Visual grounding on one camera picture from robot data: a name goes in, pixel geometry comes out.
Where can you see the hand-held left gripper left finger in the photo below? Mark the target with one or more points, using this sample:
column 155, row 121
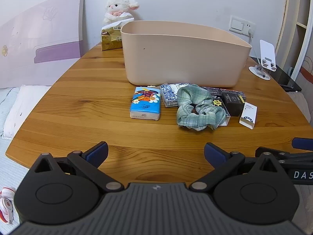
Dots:
column 97, row 152

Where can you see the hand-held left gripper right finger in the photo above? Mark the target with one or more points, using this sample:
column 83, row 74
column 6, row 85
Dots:
column 215, row 154

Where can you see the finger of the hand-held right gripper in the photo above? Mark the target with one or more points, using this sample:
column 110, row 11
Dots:
column 303, row 143
column 293, row 156

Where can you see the green plaid scrunchie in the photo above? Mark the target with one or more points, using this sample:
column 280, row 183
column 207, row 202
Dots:
column 207, row 120

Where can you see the black box with yellow sticker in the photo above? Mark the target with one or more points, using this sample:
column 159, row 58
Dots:
column 221, row 106

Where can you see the small white box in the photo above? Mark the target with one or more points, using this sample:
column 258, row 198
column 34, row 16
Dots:
column 249, row 115

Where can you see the small black cube box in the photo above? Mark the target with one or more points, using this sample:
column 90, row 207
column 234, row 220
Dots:
column 232, row 102

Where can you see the long black box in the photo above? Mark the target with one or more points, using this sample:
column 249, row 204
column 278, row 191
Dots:
column 215, row 90

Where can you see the black side table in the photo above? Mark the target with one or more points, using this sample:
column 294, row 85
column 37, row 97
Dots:
column 286, row 78

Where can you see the blue cartoon tissue packet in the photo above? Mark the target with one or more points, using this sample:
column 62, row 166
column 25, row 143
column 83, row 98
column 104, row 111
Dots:
column 145, row 104

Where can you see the blue white patterned tissue packet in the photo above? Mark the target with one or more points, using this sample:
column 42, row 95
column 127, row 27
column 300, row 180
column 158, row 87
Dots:
column 168, row 95

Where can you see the white pillow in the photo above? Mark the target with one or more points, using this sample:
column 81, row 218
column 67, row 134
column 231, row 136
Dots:
column 22, row 110

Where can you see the light quilted bed sheet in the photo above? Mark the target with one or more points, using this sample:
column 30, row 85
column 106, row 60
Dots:
column 7, row 166

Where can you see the white phone stand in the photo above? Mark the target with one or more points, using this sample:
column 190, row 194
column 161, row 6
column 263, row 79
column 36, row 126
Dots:
column 267, row 51

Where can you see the beige plastic storage bin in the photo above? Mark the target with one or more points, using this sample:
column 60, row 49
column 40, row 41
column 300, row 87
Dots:
column 181, row 58

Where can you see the white red headphones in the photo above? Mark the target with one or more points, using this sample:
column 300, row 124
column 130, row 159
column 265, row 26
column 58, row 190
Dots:
column 6, row 205

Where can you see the gold tissue pack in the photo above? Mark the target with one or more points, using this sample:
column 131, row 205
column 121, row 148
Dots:
column 111, row 38

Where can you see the purple white headboard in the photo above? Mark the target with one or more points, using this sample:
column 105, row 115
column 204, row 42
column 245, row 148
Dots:
column 36, row 41

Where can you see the white plush sheep toy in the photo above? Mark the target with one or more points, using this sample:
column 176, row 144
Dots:
column 117, row 5

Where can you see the white shelf frame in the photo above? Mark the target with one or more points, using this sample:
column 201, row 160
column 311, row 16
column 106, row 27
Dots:
column 300, row 17

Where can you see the white wall socket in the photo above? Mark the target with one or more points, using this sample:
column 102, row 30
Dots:
column 249, row 27

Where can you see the white wall switch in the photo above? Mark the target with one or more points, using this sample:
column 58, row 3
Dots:
column 236, row 24

